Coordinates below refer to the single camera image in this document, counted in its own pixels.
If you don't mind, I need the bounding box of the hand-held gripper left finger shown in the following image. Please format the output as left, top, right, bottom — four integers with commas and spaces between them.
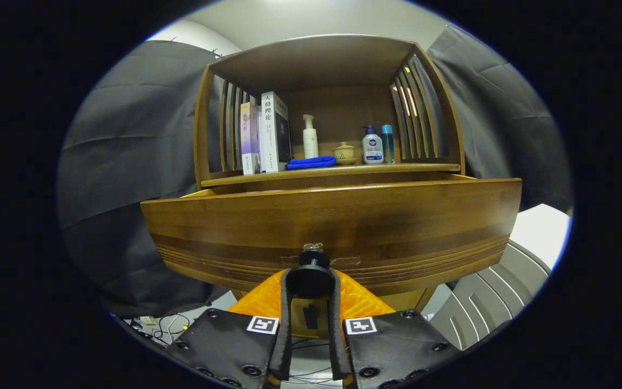
165, 269, 296, 389

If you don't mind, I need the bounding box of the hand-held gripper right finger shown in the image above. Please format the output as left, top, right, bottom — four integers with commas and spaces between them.
327, 269, 460, 389

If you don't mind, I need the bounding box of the wooden drawer with black knob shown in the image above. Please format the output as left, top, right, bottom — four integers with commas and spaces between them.
140, 176, 523, 298

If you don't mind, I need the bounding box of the wooden countertop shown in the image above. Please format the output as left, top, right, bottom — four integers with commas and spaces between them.
200, 162, 462, 188

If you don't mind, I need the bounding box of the brown wooden cabinet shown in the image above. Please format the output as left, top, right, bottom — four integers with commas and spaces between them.
192, 33, 465, 340

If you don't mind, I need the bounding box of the grey ribbed plastic panel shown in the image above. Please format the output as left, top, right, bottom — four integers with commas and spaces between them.
430, 240, 553, 352

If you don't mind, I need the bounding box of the blue folded cloth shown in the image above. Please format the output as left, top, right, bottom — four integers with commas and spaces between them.
286, 156, 337, 171

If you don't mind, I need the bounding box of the yellow lidded tea cup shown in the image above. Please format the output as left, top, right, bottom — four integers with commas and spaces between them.
332, 141, 359, 165

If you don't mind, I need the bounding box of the purple book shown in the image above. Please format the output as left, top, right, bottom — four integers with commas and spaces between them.
240, 102, 261, 176

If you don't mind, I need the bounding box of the white book with portrait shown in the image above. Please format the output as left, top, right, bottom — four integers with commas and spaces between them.
259, 91, 292, 173

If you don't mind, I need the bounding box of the white bottle with blue pump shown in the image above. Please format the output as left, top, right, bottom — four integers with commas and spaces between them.
361, 125, 384, 165

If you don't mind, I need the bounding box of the clear bottle with teal cap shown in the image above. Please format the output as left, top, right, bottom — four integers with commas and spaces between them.
381, 124, 396, 164

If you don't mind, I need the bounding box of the white flat panel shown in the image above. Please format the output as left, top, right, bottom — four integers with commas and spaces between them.
508, 204, 572, 271

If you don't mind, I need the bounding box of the tangle of floor cables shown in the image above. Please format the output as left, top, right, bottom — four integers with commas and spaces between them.
127, 311, 193, 346

